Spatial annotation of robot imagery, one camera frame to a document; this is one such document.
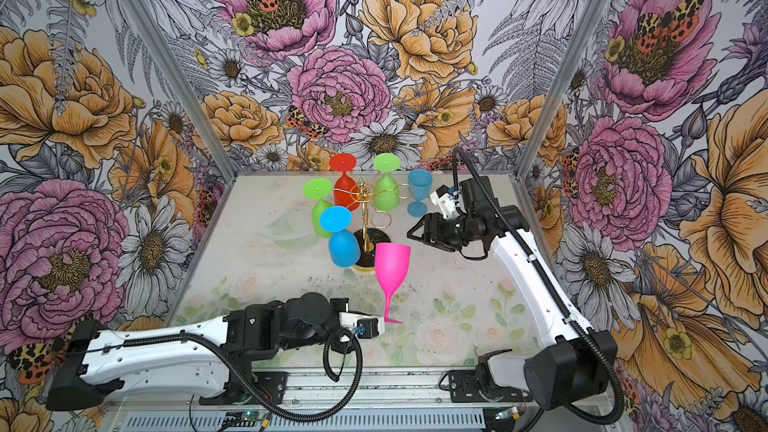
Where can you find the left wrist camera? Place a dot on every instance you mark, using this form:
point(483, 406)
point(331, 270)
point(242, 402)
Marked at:
point(361, 325)

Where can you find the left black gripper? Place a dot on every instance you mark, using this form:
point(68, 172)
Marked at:
point(341, 303)

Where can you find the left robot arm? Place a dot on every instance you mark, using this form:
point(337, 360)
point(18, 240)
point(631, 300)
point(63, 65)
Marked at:
point(214, 358)

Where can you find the back green wine glass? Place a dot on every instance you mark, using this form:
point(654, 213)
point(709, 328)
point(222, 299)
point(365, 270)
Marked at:
point(386, 196)

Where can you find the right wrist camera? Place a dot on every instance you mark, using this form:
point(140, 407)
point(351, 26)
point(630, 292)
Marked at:
point(447, 200)

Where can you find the green wine glass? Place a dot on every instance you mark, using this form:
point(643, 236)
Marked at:
point(386, 196)
point(317, 190)

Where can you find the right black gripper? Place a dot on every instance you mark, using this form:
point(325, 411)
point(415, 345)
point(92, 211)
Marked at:
point(434, 229)

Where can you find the gold wire wine glass rack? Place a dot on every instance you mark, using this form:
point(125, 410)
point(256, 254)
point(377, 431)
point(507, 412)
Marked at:
point(374, 223)

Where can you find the small green circuit board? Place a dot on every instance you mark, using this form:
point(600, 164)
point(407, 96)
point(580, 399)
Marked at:
point(248, 419)

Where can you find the red wine glass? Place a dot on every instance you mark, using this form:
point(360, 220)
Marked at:
point(344, 190)

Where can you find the front left green wine glass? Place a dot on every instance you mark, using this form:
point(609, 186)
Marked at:
point(317, 190)

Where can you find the blue wine glass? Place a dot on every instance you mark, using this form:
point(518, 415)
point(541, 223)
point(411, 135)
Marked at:
point(420, 182)
point(343, 247)

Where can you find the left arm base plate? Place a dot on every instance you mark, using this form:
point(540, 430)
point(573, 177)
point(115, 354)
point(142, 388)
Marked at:
point(272, 385)

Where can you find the aluminium front rail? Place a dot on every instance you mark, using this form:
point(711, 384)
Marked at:
point(379, 387)

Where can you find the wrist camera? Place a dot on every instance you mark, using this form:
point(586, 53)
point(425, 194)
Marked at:
point(361, 325)
point(447, 200)

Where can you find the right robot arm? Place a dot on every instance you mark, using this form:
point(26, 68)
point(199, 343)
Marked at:
point(574, 367)

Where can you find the pink wine glass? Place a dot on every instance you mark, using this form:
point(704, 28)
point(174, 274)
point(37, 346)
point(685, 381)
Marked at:
point(392, 262)

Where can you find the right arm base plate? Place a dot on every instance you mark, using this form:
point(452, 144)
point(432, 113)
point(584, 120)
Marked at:
point(466, 386)

